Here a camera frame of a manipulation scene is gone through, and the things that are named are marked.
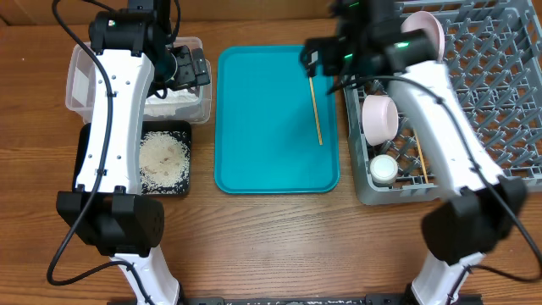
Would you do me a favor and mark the small white rice plate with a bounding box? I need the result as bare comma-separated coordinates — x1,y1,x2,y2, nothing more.
362,95,399,146

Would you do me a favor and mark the wooden chopstick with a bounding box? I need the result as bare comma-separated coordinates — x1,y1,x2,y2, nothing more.
413,130,429,184
308,77,323,146

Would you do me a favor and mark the large white plate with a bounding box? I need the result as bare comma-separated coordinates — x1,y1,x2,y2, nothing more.
401,11,445,62

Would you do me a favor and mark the white cup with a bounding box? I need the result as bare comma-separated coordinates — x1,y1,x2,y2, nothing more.
369,154,399,186

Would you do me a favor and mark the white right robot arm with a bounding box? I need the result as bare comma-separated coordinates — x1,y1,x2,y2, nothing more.
300,1,528,304

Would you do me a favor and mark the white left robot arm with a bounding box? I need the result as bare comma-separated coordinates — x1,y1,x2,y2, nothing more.
56,1,210,304

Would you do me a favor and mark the clear plastic waste bin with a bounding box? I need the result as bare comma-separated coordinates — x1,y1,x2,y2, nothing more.
65,46,213,124

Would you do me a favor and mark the black food waste tray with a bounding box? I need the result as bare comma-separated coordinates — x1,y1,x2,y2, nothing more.
71,120,192,198

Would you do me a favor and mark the grey dishwasher rack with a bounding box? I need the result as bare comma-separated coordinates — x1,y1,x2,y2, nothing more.
344,1,541,205

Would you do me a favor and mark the white crumpled tissue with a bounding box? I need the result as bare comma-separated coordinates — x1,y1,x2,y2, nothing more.
144,89,201,117

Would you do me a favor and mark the spilled rice pile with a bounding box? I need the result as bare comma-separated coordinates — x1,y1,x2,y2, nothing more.
138,130,191,195

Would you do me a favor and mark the teal serving tray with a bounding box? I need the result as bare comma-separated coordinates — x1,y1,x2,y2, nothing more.
214,45,340,194

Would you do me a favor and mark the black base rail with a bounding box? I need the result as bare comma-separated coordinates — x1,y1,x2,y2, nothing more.
108,291,484,305

